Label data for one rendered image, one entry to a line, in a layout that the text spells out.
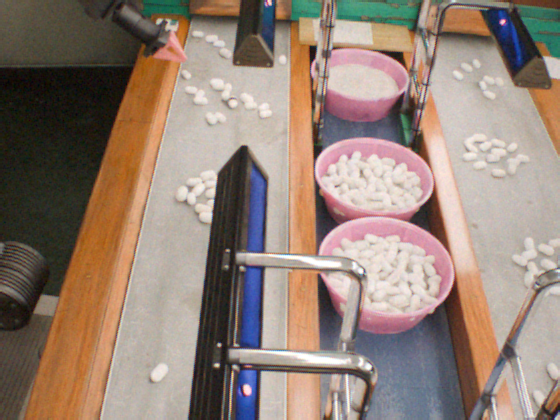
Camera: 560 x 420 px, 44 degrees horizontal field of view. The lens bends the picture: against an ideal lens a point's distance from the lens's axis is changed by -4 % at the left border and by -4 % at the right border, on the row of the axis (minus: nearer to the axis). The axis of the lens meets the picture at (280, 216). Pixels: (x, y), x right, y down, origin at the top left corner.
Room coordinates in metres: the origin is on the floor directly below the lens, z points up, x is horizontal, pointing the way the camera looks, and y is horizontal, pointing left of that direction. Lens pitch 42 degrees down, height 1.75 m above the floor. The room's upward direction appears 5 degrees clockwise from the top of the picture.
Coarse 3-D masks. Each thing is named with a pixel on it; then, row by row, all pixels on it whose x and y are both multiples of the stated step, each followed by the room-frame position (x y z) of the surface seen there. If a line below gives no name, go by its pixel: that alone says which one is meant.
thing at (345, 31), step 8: (336, 24) 1.97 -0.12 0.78; (344, 24) 1.97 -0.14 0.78; (352, 24) 1.98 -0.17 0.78; (360, 24) 1.98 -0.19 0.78; (368, 24) 1.99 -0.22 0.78; (336, 32) 1.92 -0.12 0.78; (344, 32) 1.92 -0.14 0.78; (352, 32) 1.93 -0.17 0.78; (360, 32) 1.93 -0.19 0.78; (368, 32) 1.94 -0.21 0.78; (336, 40) 1.87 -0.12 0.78; (344, 40) 1.87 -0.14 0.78; (352, 40) 1.87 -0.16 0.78; (360, 40) 1.88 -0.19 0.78; (368, 40) 1.88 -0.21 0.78
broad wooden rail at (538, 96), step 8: (544, 48) 1.99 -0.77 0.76; (544, 56) 1.94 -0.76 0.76; (552, 80) 1.79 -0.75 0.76; (528, 88) 1.76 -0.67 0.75; (552, 88) 1.75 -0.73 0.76; (536, 96) 1.69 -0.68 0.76; (544, 96) 1.70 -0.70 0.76; (552, 96) 1.70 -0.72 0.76; (536, 104) 1.67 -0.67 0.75; (544, 104) 1.65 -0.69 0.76; (552, 104) 1.66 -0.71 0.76; (544, 112) 1.61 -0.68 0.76; (552, 112) 1.62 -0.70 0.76; (544, 120) 1.59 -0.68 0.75; (552, 120) 1.58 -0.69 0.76; (552, 128) 1.54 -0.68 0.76; (552, 136) 1.52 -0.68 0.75
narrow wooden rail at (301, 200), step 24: (312, 144) 1.37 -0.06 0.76; (312, 168) 1.28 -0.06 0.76; (312, 192) 1.19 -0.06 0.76; (288, 216) 1.13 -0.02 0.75; (312, 216) 1.11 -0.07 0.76; (288, 240) 1.05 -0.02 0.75; (312, 240) 1.04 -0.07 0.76; (288, 288) 0.91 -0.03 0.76; (312, 288) 0.91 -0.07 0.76; (288, 312) 0.85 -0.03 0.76; (312, 312) 0.85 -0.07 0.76; (288, 336) 0.80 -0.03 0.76; (312, 336) 0.80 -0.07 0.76; (288, 384) 0.70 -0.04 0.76; (312, 384) 0.70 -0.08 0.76; (288, 408) 0.65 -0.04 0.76; (312, 408) 0.65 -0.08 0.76
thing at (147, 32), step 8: (144, 16) 1.54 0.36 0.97; (136, 24) 1.51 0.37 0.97; (144, 24) 1.52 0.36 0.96; (152, 24) 1.53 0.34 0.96; (160, 24) 1.57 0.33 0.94; (136, 32) 1.51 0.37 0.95; (144, 32) 1.51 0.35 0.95; (152, 32) 1.52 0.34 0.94; (160, 32) 1.52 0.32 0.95; (144, 40) 1.51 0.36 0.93; (152, 40) 1.51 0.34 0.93; (160, 40) 1.49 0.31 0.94; (144, 48) 1.52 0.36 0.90; (152, 48) 1.49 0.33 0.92; (144, 56) 1.49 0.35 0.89
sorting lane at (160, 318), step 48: (192, 48) 1.82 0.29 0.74; (288, 48) 1.86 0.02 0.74; (192, 96) 1.57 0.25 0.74; (240, 96) 1.59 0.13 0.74; (288, 96) 1.60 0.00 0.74; (192, 144) 1.36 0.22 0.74; (240, 144) 1.38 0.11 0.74; (288, 144) 1.39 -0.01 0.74; (288, 192) 1.21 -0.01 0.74; (144, 240) 1.03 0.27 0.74; (192, 240) 1.04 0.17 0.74; (144, 288) 0.90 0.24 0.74; (192, 288) 0.91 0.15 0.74; (144, 336) 0.79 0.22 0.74; (192, 336) 0.80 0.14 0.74; (144, 384) 0.68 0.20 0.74
